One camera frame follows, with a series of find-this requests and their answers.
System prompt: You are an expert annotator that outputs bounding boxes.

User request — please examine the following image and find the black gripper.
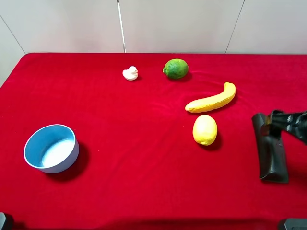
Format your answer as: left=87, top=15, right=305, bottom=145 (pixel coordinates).
left=261, top=110, right=307, bottom=144

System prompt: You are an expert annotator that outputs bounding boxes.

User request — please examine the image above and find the blue ceramic bowl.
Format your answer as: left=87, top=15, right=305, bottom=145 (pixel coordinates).
left=24, top=124, right=79, bottom=174

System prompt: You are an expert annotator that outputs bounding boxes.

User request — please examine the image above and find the black glasses case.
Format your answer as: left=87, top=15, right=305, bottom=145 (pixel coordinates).
left=252, top=113, right=289, bottom=184

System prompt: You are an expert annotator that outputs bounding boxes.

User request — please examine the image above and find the yellow lemon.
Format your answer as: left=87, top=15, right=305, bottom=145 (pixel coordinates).
left=192, top=115, right=217, bottom=146

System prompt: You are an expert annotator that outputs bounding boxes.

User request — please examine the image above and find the green lime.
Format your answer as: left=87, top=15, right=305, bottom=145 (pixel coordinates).
left=163, top=58, right=189, bottom=79

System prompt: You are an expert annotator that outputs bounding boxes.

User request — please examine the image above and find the red tablecloth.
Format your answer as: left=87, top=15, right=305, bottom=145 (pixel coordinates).
left=0, top=53, right=307, bottom=230

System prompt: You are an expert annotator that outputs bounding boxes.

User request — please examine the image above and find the white pole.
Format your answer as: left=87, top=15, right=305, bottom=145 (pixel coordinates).
left=117, top=0, right=126, bottom=53

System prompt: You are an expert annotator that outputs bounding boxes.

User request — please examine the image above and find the white rubber duck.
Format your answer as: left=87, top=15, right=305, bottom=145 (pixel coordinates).
left=122, top=66, right=138, bottom=81

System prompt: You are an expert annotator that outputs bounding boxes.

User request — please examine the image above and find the yellow banana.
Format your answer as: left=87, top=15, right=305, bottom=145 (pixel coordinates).
left=185, top=82, right=236, bottom=113

